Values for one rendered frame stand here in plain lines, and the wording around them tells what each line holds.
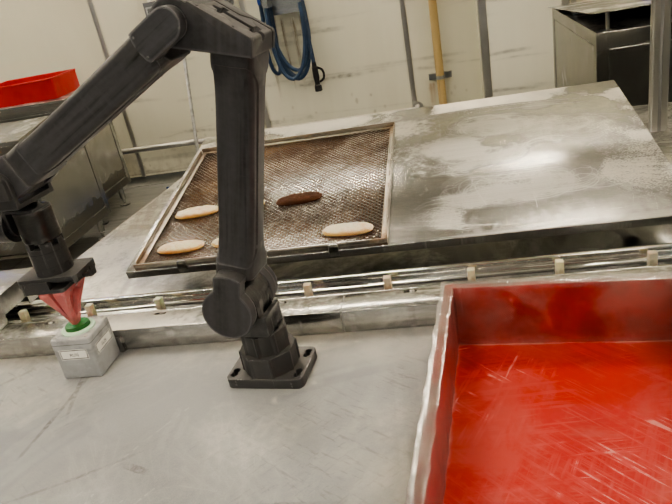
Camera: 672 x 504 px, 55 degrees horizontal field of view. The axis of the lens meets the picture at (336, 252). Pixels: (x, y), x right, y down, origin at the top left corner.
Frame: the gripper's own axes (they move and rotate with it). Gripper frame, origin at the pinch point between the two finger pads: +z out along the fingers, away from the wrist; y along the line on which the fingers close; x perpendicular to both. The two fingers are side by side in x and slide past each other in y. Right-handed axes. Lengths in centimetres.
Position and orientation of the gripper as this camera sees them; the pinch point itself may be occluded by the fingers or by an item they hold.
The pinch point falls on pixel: (75, 318)
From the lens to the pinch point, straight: 114.2
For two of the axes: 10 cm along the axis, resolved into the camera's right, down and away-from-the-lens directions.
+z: 1.8, 9.0, 4.1
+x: 1.3, -4.3, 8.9
